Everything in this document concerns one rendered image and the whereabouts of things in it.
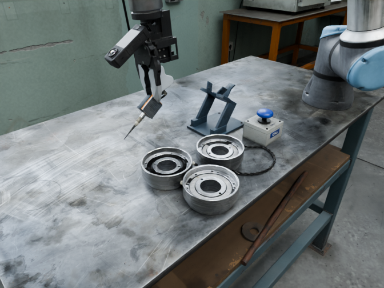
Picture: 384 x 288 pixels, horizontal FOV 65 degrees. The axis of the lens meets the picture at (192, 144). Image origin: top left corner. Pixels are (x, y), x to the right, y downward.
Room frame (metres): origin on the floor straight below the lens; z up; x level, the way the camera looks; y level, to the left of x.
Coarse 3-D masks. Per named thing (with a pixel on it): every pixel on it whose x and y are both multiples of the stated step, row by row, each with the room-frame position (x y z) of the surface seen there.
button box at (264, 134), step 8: (248, 120) 0.67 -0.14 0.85; (256, 120) 0.67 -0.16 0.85; (272, 120) 0.67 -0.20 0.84; (280, 120) 0.67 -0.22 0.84; (248, 128) 0.66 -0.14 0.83; (256, 128) 0.64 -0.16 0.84; (264, 128) 0.63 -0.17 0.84; (272, 128) 0.63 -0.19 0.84; (280, 128) 0.66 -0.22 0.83; (248, 136) 0.66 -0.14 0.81; (256, 136) 0.64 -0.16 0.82; (264, 136) 0.62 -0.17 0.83; (272, 136) 0.63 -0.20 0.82; (280, 136) 0.66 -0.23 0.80; (264, 144) 0.62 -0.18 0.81
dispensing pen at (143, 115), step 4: (164, 92) 0.74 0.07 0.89; (148, 96) 0.72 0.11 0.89; (144, 100) 0.71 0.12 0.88; (140, 104) 0.71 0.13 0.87; (144, 104) 0.70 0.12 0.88; (140, 108) 0.69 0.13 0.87; (144, 112) 0.70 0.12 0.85; (140, 116) 0.69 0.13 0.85; (144, 116) 0.69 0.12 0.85; (148, 116) 0.70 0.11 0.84; (136, 120) 0.69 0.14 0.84; (140, 120) 0.68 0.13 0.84; (136, 124) 0.68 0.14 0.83; (132, 128) 0.67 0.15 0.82
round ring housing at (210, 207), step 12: (204, 168) 0.48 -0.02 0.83; (216, 168) 0.48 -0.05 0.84; (204, 180) 0.45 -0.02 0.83; (216, 180) 0.45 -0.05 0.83; (228, 180) 0.46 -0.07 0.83; (204, 192) 0.42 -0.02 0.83; (216, 192) 0.45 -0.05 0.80; (192, 204) 0.40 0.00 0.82; (204, 204) 0.39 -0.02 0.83; (216, 204) 0.38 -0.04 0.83; (228, 204) 0.39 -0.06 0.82
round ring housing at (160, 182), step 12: (144, 156) 0.52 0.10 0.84; (156, 156) 0.53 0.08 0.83; (180, 156) 0.53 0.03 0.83; (144, 168) 0.48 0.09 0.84; (156, 168) 0.49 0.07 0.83; (168, 168) 0.52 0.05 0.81; (192, 168) 0.50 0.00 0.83; (156, 180) 0.45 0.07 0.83; (168, 180) 0.45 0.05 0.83; (180, 180) 0.46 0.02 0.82
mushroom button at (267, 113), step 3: (258, 111) 0.66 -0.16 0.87; (261, 111) 0.66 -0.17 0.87; (264, 111) 0.66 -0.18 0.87; (267, 111) 0.66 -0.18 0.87; (270, 111) 0.66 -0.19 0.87; (258, 114) 0.66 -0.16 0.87; (261, 114) 0.65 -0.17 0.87; (264, 114) 0.65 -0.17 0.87; (267, 114) 0.65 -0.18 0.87; (270, 114) 0.65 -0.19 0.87; (261, 117) 0.65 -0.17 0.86; (264, 117) 0.65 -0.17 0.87; (267, 117) 0.65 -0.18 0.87; (270, 117) 0.65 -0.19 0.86; (264, 120) 0.66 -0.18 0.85
